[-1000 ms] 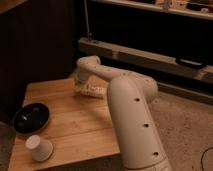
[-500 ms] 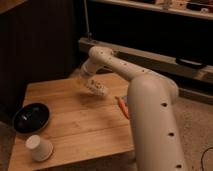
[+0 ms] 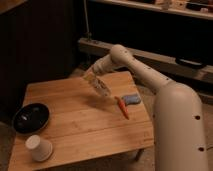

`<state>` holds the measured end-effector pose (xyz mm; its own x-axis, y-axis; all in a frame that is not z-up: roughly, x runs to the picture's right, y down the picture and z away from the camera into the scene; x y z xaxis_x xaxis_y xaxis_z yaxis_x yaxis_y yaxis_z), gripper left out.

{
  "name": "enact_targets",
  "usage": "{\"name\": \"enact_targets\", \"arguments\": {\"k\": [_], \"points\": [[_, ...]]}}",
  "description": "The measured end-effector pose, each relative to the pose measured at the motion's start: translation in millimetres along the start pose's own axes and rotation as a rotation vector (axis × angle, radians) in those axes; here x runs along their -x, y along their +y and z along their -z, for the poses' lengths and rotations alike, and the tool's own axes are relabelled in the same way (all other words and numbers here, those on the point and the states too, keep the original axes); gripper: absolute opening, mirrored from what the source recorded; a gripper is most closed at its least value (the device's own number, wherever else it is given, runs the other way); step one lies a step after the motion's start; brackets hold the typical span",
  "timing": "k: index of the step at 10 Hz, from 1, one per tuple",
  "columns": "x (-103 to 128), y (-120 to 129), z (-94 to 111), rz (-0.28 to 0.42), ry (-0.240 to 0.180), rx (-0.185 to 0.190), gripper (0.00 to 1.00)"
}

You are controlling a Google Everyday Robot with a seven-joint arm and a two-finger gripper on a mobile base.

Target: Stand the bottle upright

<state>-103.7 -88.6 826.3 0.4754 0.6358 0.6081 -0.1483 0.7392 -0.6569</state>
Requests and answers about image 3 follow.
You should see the white labelled bottle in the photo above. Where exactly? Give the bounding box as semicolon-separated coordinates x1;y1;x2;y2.
83;72;111;97

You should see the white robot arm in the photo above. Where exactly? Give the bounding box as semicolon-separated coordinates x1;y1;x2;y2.
85;44;209;171

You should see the metal pole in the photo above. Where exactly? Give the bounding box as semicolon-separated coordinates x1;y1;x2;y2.
83;0;92;41

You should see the orange carrot toy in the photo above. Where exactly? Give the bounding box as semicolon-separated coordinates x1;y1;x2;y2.
115;96;129;120

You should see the blue grey sponge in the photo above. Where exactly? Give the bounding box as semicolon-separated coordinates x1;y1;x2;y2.
122;94;141;105

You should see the wooden table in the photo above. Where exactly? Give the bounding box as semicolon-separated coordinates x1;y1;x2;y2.
8;71;154;171

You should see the black bowl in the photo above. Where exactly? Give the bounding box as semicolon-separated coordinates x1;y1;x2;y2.
12;103;50;134

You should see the white paper cup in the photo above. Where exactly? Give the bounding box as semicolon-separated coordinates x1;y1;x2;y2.
25;135;53;162

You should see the black handle on shelf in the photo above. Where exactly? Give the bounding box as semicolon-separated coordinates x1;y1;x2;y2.
175;58;207;69

